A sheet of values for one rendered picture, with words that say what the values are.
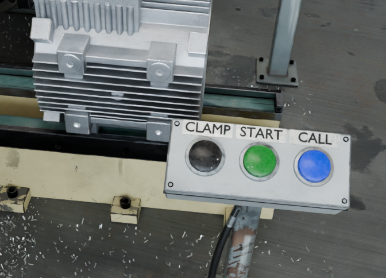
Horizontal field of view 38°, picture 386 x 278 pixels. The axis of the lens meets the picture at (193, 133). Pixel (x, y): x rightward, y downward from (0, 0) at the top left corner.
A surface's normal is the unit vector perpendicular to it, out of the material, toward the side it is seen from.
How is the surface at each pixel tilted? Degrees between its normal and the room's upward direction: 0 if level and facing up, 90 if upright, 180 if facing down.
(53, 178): 90
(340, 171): 34
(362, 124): 0
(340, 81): 0
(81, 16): 90
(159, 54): 0
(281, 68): 90
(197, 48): 45
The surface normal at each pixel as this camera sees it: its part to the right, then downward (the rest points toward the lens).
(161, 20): -0.07, 0.63
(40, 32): -0.01, -0.07
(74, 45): 0.06, -0.75
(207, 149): 0.03, -0.29
